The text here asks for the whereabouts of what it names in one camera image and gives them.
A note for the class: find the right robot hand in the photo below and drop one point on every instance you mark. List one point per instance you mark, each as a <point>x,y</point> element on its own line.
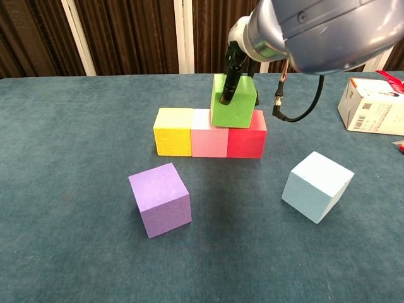
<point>236,38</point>

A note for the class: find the green foam cube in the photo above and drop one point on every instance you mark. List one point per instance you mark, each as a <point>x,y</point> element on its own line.
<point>240,110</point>

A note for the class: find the red foam cube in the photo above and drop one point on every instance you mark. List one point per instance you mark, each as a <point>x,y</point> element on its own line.
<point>246,145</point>

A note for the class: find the yellow foam cube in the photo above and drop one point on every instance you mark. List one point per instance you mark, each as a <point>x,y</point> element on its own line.
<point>173,142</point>

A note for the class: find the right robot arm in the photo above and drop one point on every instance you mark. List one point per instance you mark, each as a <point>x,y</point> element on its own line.
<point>331,31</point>

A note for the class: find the dark brown curtain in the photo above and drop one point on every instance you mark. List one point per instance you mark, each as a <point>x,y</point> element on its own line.
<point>132,38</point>

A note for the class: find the pink foam cube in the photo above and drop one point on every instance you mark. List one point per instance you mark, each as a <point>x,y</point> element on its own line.
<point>208,143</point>

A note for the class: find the white printed cardboard box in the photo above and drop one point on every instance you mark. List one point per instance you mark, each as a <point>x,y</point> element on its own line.
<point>369,107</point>

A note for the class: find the light blue foam cube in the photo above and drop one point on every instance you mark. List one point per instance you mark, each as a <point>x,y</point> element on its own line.
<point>315,189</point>

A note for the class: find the purple foam cube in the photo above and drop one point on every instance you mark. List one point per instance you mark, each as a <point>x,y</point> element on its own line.
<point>161,199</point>

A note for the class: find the small red packet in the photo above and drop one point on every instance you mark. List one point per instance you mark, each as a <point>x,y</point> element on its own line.
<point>400,146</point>

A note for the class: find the teal felt table cover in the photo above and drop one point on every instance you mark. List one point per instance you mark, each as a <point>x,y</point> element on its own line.
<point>221,268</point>

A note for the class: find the white frame post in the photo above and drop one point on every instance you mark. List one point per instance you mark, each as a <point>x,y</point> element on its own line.
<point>264,67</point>
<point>184,38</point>
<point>375,61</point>
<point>79,41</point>

